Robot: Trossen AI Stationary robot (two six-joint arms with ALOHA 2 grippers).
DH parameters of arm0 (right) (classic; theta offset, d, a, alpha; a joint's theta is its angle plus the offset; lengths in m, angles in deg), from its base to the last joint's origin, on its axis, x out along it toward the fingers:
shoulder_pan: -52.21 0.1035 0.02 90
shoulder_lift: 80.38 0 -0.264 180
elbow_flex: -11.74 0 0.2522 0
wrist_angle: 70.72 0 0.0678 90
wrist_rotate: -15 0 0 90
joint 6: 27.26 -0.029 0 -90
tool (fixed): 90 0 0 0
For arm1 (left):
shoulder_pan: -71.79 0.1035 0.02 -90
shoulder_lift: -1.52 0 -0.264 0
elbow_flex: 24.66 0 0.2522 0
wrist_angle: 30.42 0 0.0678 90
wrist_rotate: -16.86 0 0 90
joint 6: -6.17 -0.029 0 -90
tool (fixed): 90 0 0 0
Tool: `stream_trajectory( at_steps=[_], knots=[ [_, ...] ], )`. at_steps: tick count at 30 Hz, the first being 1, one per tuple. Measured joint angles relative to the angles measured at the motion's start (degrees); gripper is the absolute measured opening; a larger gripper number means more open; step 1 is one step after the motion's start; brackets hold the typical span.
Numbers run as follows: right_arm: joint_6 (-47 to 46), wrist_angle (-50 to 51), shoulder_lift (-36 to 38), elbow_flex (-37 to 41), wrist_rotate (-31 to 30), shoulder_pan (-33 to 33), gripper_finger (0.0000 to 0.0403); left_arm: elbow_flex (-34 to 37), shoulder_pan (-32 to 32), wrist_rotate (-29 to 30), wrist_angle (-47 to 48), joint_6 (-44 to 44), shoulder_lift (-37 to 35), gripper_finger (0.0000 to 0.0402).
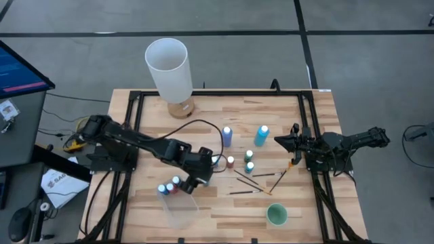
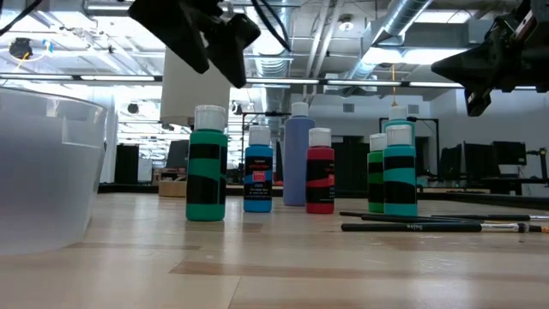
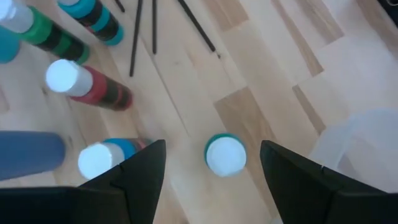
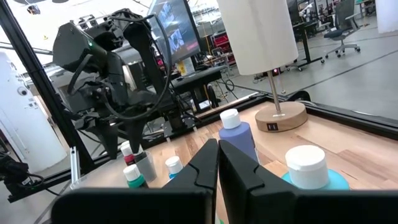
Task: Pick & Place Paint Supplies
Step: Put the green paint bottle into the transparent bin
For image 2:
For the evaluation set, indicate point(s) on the black round speaker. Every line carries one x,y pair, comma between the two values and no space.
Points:
133,108

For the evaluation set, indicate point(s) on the black office desk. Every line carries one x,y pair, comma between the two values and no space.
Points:
514,182

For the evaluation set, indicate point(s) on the black paintbrush silver ferrule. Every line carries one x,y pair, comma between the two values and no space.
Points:
506,217
407,227

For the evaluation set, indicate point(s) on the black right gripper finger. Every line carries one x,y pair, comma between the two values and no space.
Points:
472,58
476,81

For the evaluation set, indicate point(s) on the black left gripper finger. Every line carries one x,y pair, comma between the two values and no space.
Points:
171,26
233,47

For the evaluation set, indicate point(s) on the black ceiling camera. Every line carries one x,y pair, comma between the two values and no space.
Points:
20,48

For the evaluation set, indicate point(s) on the large silver air duct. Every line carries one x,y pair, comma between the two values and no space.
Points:
403,15

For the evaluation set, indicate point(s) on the clear plastic storage bin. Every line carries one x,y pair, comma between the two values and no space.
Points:
47,171

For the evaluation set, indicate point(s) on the dark partition panel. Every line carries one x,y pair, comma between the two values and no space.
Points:
351,167

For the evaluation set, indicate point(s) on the round ceiling sensor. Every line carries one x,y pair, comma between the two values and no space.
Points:
346,22

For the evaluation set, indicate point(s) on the black gantry frame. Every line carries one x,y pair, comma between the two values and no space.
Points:
274,113
438,150

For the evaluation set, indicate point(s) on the small teal paint bottle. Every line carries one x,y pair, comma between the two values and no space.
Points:
399,171

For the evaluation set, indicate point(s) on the small emerald green paint bottle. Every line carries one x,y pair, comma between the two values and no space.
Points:
206,141

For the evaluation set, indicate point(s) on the black cabinet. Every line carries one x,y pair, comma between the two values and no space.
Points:
126,163

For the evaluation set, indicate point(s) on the ribbed silver air duct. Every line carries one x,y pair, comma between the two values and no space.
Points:
274,68

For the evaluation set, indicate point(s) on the white shade wooden table lamp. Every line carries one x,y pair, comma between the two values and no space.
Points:
188,98

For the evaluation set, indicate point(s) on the long linear ceiling light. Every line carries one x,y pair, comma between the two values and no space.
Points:
116,78

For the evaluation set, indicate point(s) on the black computer monitor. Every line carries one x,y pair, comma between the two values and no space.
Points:
509,152
450,163
176,154
478,161

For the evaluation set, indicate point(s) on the large lavender paint bottle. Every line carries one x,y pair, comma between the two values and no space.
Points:
296,163

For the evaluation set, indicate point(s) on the small blue paint bottle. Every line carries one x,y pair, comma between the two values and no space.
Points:
258,154

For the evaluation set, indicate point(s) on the small red paint bottle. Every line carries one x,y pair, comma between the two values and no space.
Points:
320,154

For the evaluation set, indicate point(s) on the thin black paintbrush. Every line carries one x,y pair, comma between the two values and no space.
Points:
349,213

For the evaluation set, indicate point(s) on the black aluminium rig frame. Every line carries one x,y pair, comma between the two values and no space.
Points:
493,199

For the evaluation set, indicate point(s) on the black paintbrush orange tip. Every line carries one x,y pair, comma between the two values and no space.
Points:
407,218

